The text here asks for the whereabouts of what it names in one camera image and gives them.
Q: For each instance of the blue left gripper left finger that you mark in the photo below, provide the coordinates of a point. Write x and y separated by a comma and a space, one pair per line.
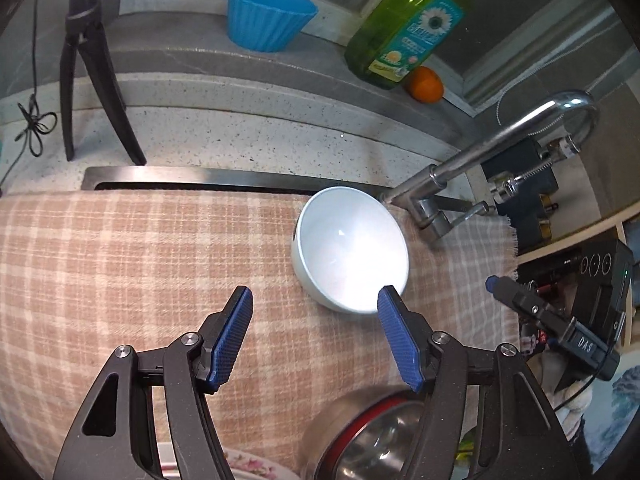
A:
223, 333

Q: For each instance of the pink plaid cloth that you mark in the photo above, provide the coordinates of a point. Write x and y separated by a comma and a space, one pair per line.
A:
83, 272

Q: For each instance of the chrome kitchen faucet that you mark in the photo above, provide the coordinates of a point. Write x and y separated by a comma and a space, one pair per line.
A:
417, 195

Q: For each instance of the black mini tripod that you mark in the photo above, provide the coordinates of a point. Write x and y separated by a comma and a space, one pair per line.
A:
85, 35

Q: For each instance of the orange fruit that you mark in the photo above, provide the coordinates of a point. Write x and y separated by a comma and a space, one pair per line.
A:
424, 86

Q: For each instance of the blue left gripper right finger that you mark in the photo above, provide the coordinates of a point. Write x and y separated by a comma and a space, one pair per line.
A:
409, 337

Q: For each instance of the blue ribbed cup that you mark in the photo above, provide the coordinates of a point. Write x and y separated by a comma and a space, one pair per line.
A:
267, 25

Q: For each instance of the red rimmed steel bowl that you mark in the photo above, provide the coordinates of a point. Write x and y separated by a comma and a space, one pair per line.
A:
365, 434

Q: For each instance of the white plate with pink flowers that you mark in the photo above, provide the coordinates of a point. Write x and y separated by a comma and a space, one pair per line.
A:
248, 466

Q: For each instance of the white ceramic bowl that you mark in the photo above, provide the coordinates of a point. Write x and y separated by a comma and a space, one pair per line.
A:
346, 246

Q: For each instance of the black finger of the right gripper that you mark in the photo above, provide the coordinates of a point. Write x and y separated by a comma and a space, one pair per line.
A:
529, 305

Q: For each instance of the green dish soap bottle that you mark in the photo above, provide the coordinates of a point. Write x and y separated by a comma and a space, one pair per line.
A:
398, 36

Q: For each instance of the wooden shelf unit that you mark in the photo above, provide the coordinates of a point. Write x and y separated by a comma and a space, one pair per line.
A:
534, 267

